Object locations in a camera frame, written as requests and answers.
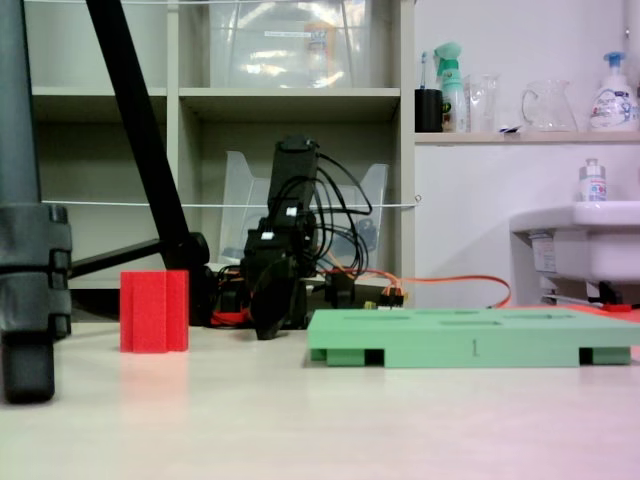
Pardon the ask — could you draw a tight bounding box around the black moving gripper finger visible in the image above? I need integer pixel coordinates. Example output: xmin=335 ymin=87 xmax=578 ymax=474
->
xmin=249 ymin=257 xmax=295 ymax=342

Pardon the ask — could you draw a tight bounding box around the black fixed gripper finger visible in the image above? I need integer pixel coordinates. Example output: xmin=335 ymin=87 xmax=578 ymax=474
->
xmin=292 ymin=272 xmax=310 ymax=331

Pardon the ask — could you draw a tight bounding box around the red cross columnar block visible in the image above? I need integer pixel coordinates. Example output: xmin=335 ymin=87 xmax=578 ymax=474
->
xmin=119 ymin=269 xmax=191 ymax=354

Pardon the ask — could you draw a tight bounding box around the clear plastic file holder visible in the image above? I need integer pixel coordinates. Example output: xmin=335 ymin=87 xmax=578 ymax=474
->
xmin=218 ymin=149 xmax=391 ymax=275

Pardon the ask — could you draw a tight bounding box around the small driver circuit board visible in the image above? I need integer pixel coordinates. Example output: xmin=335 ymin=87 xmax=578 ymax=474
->
xmin=363 ymin=285 xmax=410 ymax=310

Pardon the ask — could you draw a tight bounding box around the black tripod brace bar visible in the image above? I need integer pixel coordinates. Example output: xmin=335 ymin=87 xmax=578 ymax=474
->
xmin=69 ymin=238 xmax=169 ymax=279

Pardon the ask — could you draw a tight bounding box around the beige shelf unit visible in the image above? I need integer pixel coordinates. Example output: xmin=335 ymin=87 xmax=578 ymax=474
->
xmin=22 ymin=0 xmax=417 ymax=292

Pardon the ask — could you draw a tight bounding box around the clear plastic storage box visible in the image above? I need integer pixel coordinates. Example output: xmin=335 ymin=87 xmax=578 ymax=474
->
xmin=207 ymin=0 xmax=375 ymax=90

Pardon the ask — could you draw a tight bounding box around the green shape sorting board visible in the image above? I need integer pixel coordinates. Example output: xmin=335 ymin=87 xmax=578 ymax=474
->
xmin=307 ymin=308 xmax=640 ymax=370

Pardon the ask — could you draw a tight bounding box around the black cup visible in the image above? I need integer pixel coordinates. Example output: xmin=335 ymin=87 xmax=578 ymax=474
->
xmin=414 ymin=88 xmax=445 ymax=134

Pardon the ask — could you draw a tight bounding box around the green spray bottle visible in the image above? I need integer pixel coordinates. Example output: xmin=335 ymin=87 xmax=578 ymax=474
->
xmin=433 ymin=42 xmax=468 ymax=134

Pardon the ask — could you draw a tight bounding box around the thick grey tripod leg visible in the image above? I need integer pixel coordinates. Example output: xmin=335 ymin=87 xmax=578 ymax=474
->
xmin=0 ymin=0 xmax=74 ymax=404

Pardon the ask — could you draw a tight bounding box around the clear measuring cup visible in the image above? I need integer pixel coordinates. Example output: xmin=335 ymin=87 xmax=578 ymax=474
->
xmin=463 ymin=74 xmax=502 ymax=134

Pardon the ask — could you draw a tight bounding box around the white sink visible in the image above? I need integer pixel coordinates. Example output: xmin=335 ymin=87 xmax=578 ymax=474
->
xmin=508 ymin=199 xmax=640 ymax=307

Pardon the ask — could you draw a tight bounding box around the clear glass pitcher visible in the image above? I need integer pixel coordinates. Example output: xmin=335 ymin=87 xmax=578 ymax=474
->
xmin=521 ymin=79 xmax=579 ymax=134

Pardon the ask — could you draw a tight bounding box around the small clear sanitizer bottle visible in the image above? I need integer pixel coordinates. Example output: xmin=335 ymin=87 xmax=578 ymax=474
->
xmin=578 ymin=158 xmax=609 ymax=204

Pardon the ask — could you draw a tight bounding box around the white foam soap bottle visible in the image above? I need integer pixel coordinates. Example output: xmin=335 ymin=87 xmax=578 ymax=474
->
xmin=588 ymin=51 xmax=640 ymax=133

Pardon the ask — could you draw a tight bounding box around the red printed base plate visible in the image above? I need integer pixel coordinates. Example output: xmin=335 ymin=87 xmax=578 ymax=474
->
xmin=210 ymin=308 xmax=251 ymax=327

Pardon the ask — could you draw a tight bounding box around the black arm wire bundle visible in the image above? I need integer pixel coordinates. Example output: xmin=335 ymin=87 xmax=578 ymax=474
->
xmin=279 ymin=149 xmax=376 ymax=281

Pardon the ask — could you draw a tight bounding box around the thin white string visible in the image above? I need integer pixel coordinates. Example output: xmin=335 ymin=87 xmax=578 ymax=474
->
xmin=42 ymin=194 xmax=424 ymax=211

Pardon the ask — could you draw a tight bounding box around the orange wire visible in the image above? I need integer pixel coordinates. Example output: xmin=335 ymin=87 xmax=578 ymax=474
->
xmin=319 ymin=269 xmax=512 ymax=309

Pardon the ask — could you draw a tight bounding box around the white wall ledge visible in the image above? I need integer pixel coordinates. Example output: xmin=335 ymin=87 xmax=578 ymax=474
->
xmin=414 ymin=131 xmax=640 ymax=147

